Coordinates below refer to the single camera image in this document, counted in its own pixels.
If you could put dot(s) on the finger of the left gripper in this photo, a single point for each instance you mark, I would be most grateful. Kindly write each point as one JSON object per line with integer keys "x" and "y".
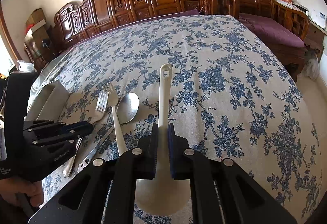
{"x": 68, "y": 132}
{"x": 39, "y": 125}

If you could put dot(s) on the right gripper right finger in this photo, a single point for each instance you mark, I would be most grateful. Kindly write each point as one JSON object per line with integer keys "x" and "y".
{"x": 221, "y": 192}

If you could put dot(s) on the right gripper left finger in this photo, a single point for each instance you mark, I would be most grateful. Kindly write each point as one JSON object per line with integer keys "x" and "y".
{"x": 104, "y": 192}

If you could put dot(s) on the metal fork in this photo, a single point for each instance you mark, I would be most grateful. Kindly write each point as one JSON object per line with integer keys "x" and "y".
{"x": 97, "y": 116}

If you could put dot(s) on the white plastic fork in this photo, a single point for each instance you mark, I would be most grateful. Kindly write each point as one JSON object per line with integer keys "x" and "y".
{"x": 113, "y": 101}

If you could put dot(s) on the white ladle spoon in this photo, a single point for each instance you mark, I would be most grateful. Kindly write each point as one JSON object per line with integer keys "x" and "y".
{"x": 163, "y": 196}

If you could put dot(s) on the large metal spoon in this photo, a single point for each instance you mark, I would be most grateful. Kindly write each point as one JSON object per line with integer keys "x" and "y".
{"x": 127, "y": 109}

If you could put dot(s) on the person's left hand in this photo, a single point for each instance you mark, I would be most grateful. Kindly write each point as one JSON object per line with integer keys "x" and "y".
{"x": 11, "y": 186}

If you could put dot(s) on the grey metal tray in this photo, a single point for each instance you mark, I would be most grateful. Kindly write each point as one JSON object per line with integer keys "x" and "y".
{"x": 48, "y": 103}

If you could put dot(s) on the white plastic bag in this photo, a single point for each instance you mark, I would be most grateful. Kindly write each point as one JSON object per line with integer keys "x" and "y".
{"x": 26, "y": 66}

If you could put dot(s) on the stacked cardboard boxes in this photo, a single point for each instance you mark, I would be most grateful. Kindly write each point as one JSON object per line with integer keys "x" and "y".
{"x": 37, "y": 39}

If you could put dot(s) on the blue floral tablecloth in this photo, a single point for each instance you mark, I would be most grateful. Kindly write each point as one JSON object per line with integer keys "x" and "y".
{"x": 230, "y": 97}

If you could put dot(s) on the long carved wooden sofa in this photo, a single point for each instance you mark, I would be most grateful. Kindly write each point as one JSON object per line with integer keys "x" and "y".
{"x": 77, "y": 21}

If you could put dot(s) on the purple armchair cushion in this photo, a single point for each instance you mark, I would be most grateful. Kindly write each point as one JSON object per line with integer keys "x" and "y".
{"x": 269, "y": 31}

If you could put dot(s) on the wooden side table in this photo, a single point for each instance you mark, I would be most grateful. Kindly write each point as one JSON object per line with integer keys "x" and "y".
{"x": 315, "y": 38}

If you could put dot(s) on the white device on side table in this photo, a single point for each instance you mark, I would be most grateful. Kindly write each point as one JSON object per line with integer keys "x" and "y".
{"x": 318, "y": 18}

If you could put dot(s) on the carved wooden armchair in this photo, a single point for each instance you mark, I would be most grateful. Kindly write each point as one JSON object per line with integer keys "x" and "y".
{"x": 297, "y": 22}

